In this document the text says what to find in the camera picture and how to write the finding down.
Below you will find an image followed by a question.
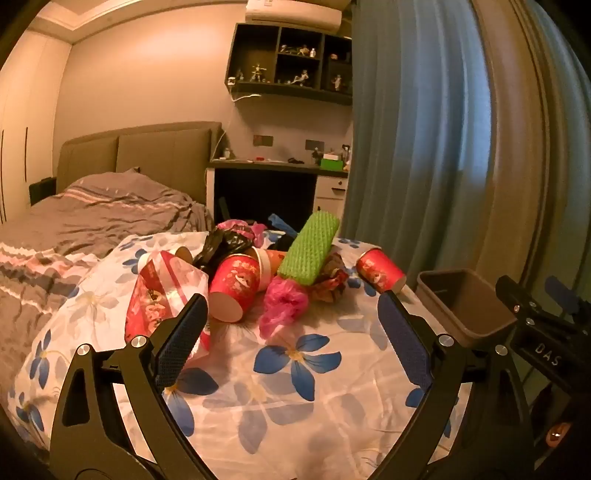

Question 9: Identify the grey plastic bin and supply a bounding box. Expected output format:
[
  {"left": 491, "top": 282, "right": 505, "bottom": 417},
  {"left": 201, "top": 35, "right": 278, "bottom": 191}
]
[{"left": 417, "top": 268, "right": 518, "bottom": 348}]

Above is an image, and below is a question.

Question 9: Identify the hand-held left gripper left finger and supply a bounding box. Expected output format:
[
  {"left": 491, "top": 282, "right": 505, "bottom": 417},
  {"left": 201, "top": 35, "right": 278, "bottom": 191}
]
[{"left": 48, "top": 292, "right": 218, "bottom": 480}]

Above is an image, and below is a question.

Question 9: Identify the green foam net sleeve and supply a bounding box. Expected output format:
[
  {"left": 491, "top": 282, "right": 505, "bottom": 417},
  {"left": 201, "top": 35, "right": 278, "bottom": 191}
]
[{"left": 277, "top": 210, "right": 341, "bottom": 286}]

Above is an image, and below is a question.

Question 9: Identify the white air conditioner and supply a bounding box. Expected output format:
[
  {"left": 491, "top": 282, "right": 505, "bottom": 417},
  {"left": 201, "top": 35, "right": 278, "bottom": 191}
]
[{"left": 245, "top": 0, "right": 343, "bottom": 33}]

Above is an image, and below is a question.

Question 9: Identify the white blue floral blanket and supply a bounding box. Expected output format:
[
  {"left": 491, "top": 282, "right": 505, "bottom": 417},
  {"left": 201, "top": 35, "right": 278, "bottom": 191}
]
[{"left": 9, "top": 231, "right": 476, "bottom": 480}]

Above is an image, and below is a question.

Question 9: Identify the red and white plastic bag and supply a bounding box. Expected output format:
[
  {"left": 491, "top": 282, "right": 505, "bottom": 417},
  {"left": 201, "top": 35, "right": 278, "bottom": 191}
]
[{"left": 124, "top": 251, "right": 211, "bottom": 356}]

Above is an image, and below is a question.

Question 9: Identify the dark snack wrapper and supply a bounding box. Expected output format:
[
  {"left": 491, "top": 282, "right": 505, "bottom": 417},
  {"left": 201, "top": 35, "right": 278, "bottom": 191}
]
[{"left": 307, "top": 251, "right": 352, "bottom": 303}]

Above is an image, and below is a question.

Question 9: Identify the blue curtain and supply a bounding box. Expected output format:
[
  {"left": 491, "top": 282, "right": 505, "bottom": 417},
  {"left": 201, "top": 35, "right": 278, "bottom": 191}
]
[{"left": 342, "top": 0, "right": 495, "bottom": 296}]

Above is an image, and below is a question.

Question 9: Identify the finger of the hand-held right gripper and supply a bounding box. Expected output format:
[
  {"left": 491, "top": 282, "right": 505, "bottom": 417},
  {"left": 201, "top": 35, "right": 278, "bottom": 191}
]
[
  {"left": 544, "top": 275, "right": 581, "bottom": 318},
  {"left": 495, "top": 275, "right": 542, "bottom": 325}
]

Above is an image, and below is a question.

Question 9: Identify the red printed paper cup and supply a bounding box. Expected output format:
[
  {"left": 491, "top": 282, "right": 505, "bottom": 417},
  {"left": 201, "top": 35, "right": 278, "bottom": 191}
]
[
  {"left": 209, "top": 255, "right": 262, "bottom": 322},
  {"left": 355, "top": 248, "right": 407, "bottom": 294},
  {"left": 253, "top": 247, "right": 291, "bottom": 292}
]

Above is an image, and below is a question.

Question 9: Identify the dark wall shelf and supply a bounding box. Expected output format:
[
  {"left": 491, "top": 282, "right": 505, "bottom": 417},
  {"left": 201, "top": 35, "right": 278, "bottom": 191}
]
[{"left": 225, "top": 22, "right": 354, "bottom": 106}]

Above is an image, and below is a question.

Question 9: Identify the white drawer cabinet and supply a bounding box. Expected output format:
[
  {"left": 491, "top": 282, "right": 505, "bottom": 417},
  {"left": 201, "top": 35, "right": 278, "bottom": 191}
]
[{"left": 313, "top": 176, "right": 350, "bottom": 216}]

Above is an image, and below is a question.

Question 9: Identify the pink plastic bag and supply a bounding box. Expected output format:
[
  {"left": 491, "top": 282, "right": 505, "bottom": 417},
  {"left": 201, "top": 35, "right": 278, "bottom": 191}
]
[
  {"left": 259, "top": 277, "right": 310, "bottom": 340},
  {"left": 217, "top": 219, "right": 267, "bottom": 247}
]

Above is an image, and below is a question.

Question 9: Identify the dark desk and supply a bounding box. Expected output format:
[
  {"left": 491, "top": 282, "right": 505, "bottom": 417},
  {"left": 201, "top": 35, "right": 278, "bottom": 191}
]
[{"left": 205, "top": 158, "right": 350, "bottom": 224}]

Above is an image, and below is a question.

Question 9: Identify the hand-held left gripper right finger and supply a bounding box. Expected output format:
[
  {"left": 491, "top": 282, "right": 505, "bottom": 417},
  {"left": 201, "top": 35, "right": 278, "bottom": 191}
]
[{"left": 369, "top": 290, "right": 536, "bottom": 480}]

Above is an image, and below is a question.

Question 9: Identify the black plastic bag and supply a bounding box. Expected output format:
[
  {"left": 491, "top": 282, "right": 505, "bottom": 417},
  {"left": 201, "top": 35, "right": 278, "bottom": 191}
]
[{"left": 193, "top": 229, "right": 259, "bottom": 273}]

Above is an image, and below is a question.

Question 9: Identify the white cable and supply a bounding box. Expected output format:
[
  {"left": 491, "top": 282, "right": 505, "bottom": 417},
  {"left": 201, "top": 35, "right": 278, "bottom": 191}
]
[{"left": 211, "top": 91, "right": 262, "bottom": 158}]

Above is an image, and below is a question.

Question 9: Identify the blue knitted cloth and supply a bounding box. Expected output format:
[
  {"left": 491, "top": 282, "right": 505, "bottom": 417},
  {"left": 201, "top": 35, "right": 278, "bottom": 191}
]
[{"left": 268, "top": 213, "right": 301, "bottom": 232}]

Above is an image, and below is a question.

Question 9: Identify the white wardrobe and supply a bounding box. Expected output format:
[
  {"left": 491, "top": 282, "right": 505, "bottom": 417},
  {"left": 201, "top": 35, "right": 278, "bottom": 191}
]
[{"left": 0, "top": 32, "right": 72, "bottom": 224}]

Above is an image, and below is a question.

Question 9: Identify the grey padded headboard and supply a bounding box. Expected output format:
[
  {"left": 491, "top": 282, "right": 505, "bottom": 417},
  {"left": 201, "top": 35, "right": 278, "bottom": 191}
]
[{"left": 56, "top": 121, "right": 223, "bottom": 204}]

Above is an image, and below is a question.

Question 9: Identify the black bedside box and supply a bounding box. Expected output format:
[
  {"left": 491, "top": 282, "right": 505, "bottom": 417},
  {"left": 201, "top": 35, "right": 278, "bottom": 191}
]
[{"left": 28, "top": 178, "right": 57, "bottom": 206}]

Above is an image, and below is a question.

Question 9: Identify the collection of small figurines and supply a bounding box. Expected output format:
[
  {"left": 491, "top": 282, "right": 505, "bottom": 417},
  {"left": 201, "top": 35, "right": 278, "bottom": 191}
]
[{"left": 235, "top": 44, "right": 352, "bottom": 90}]

